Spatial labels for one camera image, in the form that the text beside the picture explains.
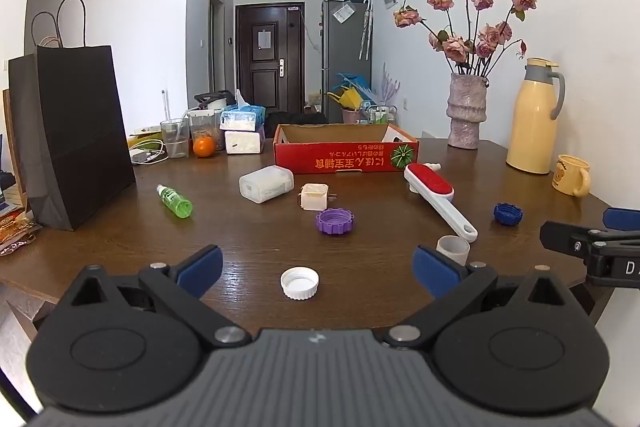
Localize dried pink rose bouquet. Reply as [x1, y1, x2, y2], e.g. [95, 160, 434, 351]
[392, 0, 538, 78]

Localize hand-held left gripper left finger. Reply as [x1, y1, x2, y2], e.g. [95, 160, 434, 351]
[57, 244, 252, 350]

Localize red lint brush white handle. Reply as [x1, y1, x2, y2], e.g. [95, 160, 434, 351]
[404, 163, 479, 243]

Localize wire rack with bottles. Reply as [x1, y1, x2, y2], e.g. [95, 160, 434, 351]
[367, 103, 398, 126]

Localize yellow thermos jug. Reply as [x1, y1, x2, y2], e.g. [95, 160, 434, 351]
[506, 58, 566, 175]

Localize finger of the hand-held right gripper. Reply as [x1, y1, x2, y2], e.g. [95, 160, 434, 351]
[602, 208, 640, 235]
[540, 221, 640, 255]

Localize black laptop stand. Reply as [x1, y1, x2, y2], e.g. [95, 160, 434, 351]
[194, 90, 236, 110]

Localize dark brown entrance door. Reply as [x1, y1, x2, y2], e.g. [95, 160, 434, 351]
[235, 3, 306, 112]

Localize purple tissue pack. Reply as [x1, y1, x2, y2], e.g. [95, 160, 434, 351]
[224, 128, 266, 154]

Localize red cardboard box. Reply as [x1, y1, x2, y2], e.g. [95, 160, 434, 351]
[273, 123, 419, 174]

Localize white plastic cylinder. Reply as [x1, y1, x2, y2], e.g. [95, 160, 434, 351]
[436, 235, 471, 266]

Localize yellow packet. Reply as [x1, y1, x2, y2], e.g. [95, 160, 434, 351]
[127, 130, 163, 148]

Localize white bottle cap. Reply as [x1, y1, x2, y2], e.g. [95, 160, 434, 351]
[280, 267, 320, 301]

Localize purple hangers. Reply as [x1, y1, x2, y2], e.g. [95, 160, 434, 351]
[380, 62, 402, 108]

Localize green spray bottle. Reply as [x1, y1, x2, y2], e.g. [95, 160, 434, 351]
[156, 184, 194, 219]

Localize clear food container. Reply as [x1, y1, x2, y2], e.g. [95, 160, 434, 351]
[187, 108, 223, 152]

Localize black paper bag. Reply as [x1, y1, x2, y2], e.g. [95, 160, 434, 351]
[7, 0, 137, 232]

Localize grey refrigerator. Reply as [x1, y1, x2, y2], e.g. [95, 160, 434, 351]
[321, 0, 373, 124]

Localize white translucent plastic box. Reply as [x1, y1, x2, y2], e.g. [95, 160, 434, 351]
[239, 165, 295, 204]

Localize black chair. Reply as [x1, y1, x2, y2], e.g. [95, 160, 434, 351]
[267, 111, 331, 126]

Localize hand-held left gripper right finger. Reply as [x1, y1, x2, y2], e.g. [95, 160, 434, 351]
[382, 244, 583, 350]

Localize pink ceramic vase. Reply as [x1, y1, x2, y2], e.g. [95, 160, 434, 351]
[446, 73, 488, 150]

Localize hanging folded umbrella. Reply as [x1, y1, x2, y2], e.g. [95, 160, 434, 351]
[359, 0, 374, 61]

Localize purple bottle cap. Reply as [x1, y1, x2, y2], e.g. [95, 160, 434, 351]
[316, 208, 355, 236]

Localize snack packets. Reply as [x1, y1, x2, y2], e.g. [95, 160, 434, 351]
[0, 207, 43, 258]

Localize blue tissue pack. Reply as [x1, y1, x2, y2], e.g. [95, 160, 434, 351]
[219, 89, 267, 131]

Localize blue and yellow hangers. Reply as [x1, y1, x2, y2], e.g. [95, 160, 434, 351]
[327, 73, 373, 110]

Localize glass cup with straw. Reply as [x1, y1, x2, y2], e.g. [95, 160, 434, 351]
[160, 118, 191, 159]

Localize white charger with cables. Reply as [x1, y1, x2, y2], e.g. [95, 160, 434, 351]
[129, 139, 169, 166]

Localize yellow mug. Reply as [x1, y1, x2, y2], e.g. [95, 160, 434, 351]
[552, 154, 592, 198]

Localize paper sheet on refrigerator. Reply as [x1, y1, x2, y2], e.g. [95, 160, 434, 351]
[332, 2, 356, 25]

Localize blue bottle cap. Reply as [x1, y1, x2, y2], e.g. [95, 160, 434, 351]
[493, 203, 524, 226]

